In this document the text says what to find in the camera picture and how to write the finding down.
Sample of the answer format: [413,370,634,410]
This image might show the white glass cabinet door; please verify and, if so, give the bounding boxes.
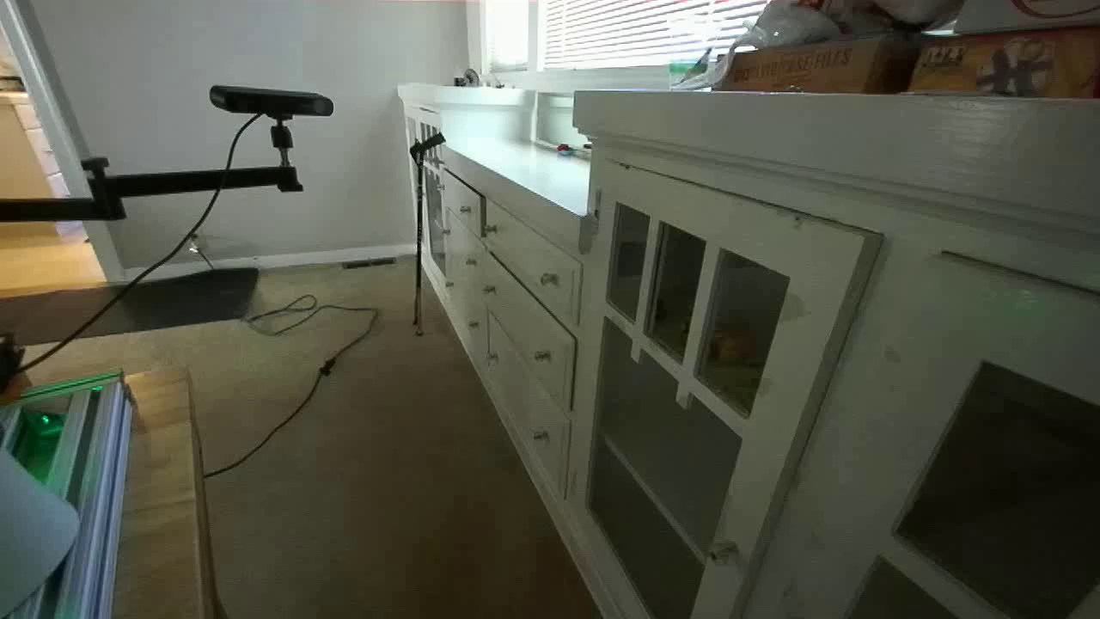
[847,251,1100,619]

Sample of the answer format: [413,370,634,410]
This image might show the black stereo camera bar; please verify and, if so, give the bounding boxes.
[207,83,338,122]

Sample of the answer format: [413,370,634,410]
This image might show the white drawer front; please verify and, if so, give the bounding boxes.
[484,340,574,495]
[482,200,588,331]
[474,251,580,411]

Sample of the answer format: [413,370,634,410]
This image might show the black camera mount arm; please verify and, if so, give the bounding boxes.
[0,116,306,224]

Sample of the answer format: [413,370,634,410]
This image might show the tan cardboard box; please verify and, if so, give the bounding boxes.
[719,29,923,96]

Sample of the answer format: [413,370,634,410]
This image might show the white window blinds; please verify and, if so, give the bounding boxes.
[537,0,775,74]

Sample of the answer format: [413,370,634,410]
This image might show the thin black stand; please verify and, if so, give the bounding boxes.
[407,128,451,342]

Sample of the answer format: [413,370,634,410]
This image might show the low white drawer cabinet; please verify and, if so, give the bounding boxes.
[394,79,600,542]

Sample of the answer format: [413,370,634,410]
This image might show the black floor cable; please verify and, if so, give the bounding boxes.
[203,292,384,480]

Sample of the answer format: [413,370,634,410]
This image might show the tall white glass-door cabinet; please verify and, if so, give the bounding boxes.
[572,88,1100,619]

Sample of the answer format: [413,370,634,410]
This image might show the wicker basket on cabinet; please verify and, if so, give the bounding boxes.
[909,27,1100,104]

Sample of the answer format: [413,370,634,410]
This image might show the dark floor mat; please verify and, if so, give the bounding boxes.
[0,266,262,347]

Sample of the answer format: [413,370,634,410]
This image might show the white cabinet door chipped paint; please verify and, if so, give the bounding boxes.
[579,158,887,619]

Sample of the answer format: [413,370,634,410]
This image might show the small metal door knob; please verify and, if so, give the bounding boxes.
[706,534,746,569]

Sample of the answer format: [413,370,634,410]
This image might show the wooden table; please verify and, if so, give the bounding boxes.
[20,364,219,619]

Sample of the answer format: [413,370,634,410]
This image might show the black camera cable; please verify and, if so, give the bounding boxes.
[15,112,267,374]

